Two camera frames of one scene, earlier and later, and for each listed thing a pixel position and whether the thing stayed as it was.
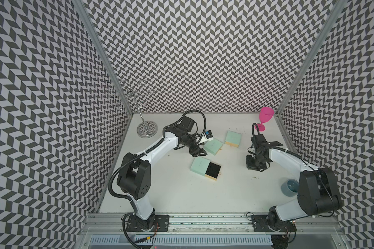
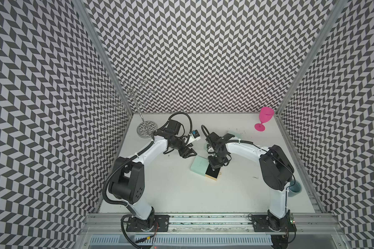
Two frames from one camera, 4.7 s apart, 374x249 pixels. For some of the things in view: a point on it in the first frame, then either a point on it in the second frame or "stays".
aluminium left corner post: [81, 7] stays
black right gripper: [250, 165] -> [214, 164]
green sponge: [205, 167] stays
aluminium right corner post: [340, 7] stays
